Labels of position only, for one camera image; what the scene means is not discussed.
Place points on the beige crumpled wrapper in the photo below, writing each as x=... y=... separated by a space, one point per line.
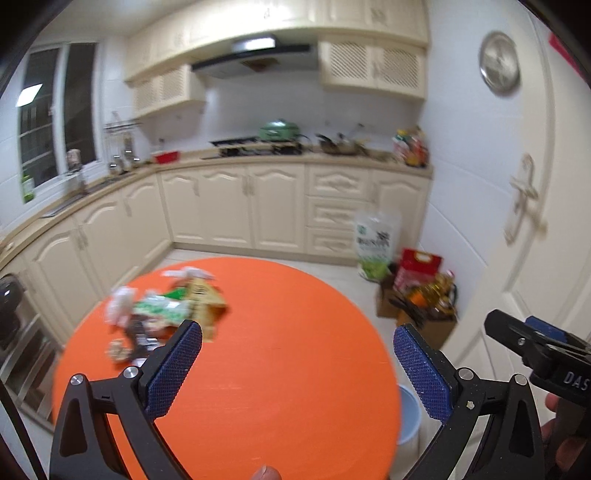
x=119 y=350

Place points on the person's left hand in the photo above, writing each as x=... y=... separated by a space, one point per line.
x=268 y=473

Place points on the yellow oil bottles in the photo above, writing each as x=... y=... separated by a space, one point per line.
x=434 y=295

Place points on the dark wrapper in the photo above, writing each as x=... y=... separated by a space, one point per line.
x=138 y=334

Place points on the metal wok pan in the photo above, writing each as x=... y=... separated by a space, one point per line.
x=336 y=145

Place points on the white door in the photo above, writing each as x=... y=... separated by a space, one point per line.
x=568 y=184

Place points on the metal ladle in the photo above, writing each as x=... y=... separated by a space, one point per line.
x=135 y=154
x=115 y=166

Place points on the wall utensil rack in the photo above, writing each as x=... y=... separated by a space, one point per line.
x=122 y=123

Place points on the metal shelf rack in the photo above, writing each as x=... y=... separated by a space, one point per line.
x=27 y=369

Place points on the person's right hand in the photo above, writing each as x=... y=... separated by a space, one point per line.
x=568 y=459

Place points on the pinkish crumpled bag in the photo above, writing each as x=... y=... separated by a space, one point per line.
x=74 y=159

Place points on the white crumpled plastic bag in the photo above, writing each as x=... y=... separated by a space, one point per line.
x=120 y=304

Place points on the gas stove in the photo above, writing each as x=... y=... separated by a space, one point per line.
x=258 y=151

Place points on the steel faucet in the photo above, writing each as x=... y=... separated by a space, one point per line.
x=81 y=180

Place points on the white green rice bag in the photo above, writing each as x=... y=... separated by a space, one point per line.
x=376 y=244

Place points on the range hood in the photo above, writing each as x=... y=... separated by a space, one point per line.
x=258 y=57

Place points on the light blue bucket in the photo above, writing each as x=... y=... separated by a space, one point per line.
x=408 y=415

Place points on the kitchen window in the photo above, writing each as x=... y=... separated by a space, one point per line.
x=41 y=106

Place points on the green white plastic wrapper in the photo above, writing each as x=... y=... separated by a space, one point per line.
x=161 y=308

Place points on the red paper sticker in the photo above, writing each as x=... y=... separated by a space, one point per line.
x=565 y=50

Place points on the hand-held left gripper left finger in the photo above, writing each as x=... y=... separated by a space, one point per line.
x=175 y=364

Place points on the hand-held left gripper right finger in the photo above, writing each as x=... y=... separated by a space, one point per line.
x=418 y=369

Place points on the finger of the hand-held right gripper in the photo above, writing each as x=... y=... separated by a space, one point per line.
x=508 y=332
x=549 y=328

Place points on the metal spatula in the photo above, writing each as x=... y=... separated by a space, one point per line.
x=125 y=162

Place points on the steel sink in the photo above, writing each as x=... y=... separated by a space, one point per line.
x=87 y=191

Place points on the black grill pan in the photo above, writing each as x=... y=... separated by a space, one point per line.
x=233 y=141

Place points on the cardboard box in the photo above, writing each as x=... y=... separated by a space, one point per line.
x=434 y=330

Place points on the red gift box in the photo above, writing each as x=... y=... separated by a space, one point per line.
x=418 y=272

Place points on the green electric pot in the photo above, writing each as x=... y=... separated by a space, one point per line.
x=278 y=130

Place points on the condiment bottles cluster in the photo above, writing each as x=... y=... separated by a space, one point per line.
x=411 y=147

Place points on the green bottle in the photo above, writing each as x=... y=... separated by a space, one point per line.
x=27 y=187

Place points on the red basin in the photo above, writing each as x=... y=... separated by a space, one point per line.
x=167 y=157

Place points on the grey rice cooker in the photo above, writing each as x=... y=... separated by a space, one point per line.
x=9 y=309

